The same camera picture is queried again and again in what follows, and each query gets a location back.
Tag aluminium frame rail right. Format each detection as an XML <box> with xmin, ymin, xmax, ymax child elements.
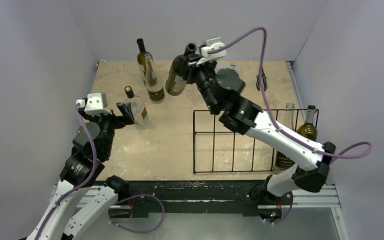
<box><xmin>285</xmin><ymin>61</ymin><xmax>307</xmax><ymax>109</ymax></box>

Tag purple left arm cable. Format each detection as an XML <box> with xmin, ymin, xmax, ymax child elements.
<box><xmin>32</xmin><ymin>104</ymin><xmax>98</xmax><ymax>240</ymax></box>

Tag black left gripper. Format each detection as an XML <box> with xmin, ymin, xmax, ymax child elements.
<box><xmin>80</xmin><ymin>101</ymin><xmax>134</xmax><ymax>157</ymax></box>

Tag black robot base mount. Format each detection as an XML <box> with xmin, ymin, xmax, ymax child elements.
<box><xmin>110</xmin><ymin>180</ymin><xmax>292</xmax><ymax>220</ymax></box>

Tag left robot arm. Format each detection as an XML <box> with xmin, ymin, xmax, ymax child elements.
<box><xmin>27</xmin><ymin>98</ymin><xmax>134</xmax><ymax>240</ymax></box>

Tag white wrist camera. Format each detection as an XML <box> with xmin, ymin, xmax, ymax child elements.
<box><xmin>75</xmin><ymin>92</ymin><xmax>112</xmax><ymax>116</ymax></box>
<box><xmin>187</xmin><ymin>37</ymin><xmax>227</xmax><ymax>67</ymax></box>

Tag black handled pliers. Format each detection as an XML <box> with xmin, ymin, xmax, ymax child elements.
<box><xmin>255</xmin><ymin>74</ymin><xmax>268</xmax><ymax>92</ymax></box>

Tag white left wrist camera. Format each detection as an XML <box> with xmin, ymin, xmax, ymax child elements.
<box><xmin>75</xmin><ymin>92</ymin><xmax>112</xmax><ymax>116</ymax></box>

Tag green wine bottle front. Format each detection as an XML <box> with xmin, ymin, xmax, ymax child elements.
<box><xmin>165</xmin><ymin>42</ymin><xmax>197</xmax><ymax>96</ymax></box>

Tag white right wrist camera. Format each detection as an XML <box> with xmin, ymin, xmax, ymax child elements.
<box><xmin>187</xmin><ymin>37</ymin><xmax>227</xmax><ymax>67</ymax></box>

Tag green wine bottle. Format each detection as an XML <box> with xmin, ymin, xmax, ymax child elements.
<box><xmin>297</xmin><ymin>105</ymin><xmax>318</xmax><ymax>141</ymax></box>
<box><xmin>136</xmin><ymin>38</ymin><xmax>149</xmax><ymax>85</ymax></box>
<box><xmin>165</xmin><ymin>42</ymin><xmax>197</xmax><ymax>96</ymax></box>

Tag black wire wine rack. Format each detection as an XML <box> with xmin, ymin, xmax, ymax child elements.
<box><xmin>192</xmin><ymin>108</ymin><xmax>320</xmax><ymax>174</ymax></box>

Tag clear plastic organizer box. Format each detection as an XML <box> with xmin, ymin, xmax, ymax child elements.
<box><xmin>227</xmin><ymin>64</ymin><xmax>242</xmax><ymax>75</ymax></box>

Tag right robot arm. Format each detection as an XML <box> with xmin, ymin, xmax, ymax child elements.
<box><xmin>179</xmin><ymin>54</ymin><xmax>336</xmax><ymax>204</ymax></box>

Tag metal corner bracket left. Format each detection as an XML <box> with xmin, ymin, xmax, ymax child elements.
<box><xmin>96</xmin><ymin>59</ymin><xmax>106</xmax><ymax>70</ymax></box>

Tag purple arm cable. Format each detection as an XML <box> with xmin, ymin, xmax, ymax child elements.
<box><xmin>32</xmin><ymin>104</ymin><xmax>98</xmax><ymax>240</ymax></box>
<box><xmin>208</xmin><ymin>27</ymin><xmax>373</xmax><ymax>160</ymax></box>

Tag square clear liquor bottle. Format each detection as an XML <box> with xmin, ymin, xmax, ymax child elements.
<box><xmin>124</xmin><ymin>86</ymin><xmax>150</xmax><ymax>130</ymax></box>

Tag tall clear glass bottle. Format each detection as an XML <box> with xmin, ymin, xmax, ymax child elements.
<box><xmin>144</xmin><ymin>53</ymin><xmax>165</xmax><ymax>104</ymax></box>

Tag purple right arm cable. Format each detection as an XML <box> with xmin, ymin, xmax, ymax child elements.
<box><xmin>208</xmin><ymin>27</ymin><xmax>373</xmax><ymax>160</ymax></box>

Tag clear wine bottle dark label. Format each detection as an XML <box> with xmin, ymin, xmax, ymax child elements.
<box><xmin>272</xmin><ymin>102</ymin><xmax>296</xmax><ymax>173</ymax></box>

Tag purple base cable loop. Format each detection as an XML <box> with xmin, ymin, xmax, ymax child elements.
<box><xmin>108</xmin><ymin>194</ymin><xmax>166</xmax><ymax>235</ymax></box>

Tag green wine bottle back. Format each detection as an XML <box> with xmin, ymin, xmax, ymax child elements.
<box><xmin>136</xmin><ymin>38</ymin><xmax>149</xmax><ymax>85</ymax></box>

